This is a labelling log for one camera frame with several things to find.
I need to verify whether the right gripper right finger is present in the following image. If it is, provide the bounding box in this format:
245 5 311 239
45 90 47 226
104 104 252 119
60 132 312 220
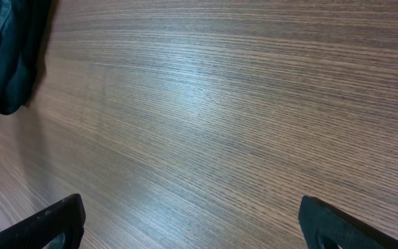
298 196 398 249

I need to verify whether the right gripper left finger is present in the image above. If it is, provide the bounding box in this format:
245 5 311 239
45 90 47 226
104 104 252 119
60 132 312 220
0 194 86 249

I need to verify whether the folded black garment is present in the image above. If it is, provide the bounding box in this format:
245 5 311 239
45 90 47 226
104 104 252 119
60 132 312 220
0 0 52 115

